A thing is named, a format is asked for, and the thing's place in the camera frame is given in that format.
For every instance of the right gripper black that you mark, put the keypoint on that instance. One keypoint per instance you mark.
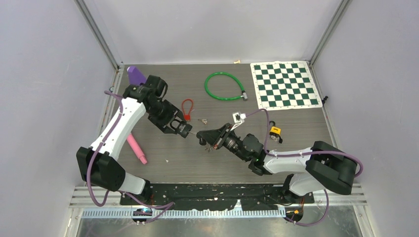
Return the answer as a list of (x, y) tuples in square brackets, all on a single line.
[(212, 136)]

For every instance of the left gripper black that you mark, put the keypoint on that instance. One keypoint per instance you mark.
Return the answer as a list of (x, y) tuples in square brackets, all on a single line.
[(172, 113)]

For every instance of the black Kaijing padlock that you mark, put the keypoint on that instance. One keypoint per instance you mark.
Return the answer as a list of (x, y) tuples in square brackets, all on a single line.
[(181, 128)]

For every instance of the yellow Opel padlock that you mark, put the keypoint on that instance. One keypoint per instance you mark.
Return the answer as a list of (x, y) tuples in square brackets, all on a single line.
[(275, 132)]

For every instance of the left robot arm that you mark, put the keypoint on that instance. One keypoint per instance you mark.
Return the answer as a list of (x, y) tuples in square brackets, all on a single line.
[(98, 163)]

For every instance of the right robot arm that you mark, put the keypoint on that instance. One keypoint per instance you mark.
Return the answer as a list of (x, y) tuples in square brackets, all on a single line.
[(319, 167)]

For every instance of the pink marker pen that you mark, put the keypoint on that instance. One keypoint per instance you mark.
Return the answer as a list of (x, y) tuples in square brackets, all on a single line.
[(136, 149)]

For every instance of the purple plastic cone block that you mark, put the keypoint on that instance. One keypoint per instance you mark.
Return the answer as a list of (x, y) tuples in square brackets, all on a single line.
[(135, 77)]

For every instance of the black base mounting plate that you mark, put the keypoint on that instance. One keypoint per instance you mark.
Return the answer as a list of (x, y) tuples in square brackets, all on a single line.
[(215, 197)]

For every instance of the green white chessboard mat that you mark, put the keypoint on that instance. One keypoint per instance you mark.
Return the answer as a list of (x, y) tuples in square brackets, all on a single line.
[(284, 85)]

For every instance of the red cable padlock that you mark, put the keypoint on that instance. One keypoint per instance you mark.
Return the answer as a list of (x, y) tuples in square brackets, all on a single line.
[(187, 113)]

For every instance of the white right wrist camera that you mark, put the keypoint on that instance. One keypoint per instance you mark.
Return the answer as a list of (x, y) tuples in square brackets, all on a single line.
[(238, 119)]

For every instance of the aluminium frame rail front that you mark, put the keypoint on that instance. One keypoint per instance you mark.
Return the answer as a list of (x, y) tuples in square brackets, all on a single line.
[(113, 209)]

